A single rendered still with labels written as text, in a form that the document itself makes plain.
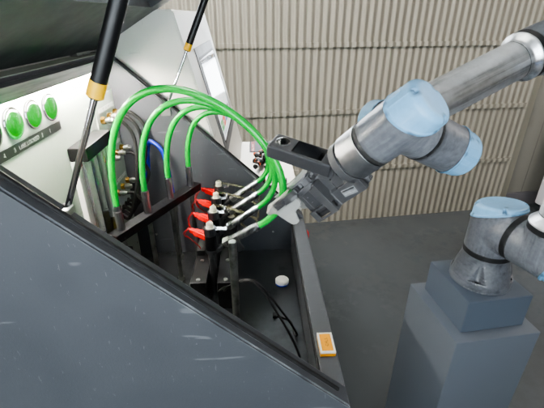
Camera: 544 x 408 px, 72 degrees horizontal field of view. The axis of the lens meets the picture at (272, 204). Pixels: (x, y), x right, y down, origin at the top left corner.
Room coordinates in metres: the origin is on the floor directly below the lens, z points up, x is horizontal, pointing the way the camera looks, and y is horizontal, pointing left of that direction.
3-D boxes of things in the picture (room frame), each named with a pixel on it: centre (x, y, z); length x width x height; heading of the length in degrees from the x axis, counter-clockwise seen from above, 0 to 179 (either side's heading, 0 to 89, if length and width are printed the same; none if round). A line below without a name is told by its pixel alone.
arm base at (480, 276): (0.82, -0.56, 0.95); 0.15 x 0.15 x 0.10
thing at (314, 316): (0.76, -0.09, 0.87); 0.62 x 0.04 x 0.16; 2
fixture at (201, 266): (0.87, 0.15, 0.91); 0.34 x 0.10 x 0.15; 2
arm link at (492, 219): (0.81, -0.56, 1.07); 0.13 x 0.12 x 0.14; 22
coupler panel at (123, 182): (0.98, 0.42, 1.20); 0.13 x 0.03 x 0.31; 2
